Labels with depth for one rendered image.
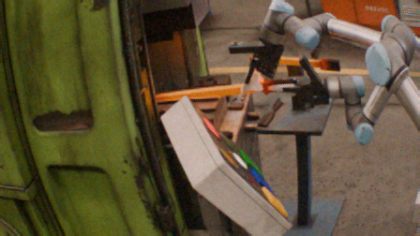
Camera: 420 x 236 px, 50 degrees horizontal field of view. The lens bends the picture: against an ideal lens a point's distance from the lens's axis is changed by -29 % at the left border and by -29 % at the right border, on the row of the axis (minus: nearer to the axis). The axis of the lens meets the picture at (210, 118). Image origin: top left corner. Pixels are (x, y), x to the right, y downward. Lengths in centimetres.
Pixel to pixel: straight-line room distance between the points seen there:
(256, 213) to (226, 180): 13
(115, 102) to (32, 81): 36
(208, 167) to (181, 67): 102
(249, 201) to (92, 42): 58
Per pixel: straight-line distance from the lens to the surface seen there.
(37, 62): 168
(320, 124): 239
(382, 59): 144
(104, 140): 161
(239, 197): 124
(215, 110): 189
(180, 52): 217
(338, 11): 534
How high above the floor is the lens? 180
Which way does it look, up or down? 26 degrees down
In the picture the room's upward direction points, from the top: 10 degrees counter-clockwise
